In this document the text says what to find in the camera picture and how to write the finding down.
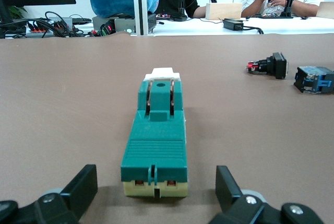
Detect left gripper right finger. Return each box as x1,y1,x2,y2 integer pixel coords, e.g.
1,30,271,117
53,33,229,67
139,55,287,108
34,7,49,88
208,166,326,224

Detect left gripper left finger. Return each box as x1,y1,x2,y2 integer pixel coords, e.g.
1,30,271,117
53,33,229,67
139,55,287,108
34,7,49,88
0,164,99,224

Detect green load switch white handle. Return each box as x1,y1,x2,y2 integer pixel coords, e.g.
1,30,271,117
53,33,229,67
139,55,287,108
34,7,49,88
120,67,188,198

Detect brown paper table mat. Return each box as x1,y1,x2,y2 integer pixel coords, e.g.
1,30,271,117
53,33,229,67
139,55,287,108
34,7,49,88
0,32,334,224

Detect black square push button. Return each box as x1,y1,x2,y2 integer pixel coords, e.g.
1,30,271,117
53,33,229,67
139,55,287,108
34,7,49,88
246,52,289,80

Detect green push button blue block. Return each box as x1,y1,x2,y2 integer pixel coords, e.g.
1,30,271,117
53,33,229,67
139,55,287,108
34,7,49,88
293,66,334,95

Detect black device red display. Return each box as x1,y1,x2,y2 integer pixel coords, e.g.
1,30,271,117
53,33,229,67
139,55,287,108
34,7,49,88
100,23,116,37

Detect black power adapter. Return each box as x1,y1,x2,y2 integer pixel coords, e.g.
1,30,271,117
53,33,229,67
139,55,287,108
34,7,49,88
223,18,245,31

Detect power strip red switches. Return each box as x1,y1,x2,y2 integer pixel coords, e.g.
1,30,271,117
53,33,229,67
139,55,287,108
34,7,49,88
25,20,55,39

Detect grey electronics box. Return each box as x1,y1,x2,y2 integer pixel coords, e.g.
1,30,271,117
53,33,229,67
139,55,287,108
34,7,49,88
92,12,157,36

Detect white desk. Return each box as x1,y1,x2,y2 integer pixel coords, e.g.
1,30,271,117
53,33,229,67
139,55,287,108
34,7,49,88
153,16,334,36

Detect light wooden block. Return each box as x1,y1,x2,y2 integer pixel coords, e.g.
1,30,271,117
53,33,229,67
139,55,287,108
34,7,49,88
205,2,243,21

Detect green potted plant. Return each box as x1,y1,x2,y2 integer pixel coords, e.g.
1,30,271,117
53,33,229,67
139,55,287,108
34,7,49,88
9,6,28,21

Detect black cable bundle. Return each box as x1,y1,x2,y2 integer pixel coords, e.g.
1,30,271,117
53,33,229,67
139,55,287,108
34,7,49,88
0,11,92,39

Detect black adapter cable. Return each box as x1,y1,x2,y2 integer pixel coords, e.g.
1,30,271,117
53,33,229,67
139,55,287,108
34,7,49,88
242,25,265,35

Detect white aluminium post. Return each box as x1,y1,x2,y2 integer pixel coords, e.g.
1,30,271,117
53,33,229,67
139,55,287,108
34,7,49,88
129,0,155,37

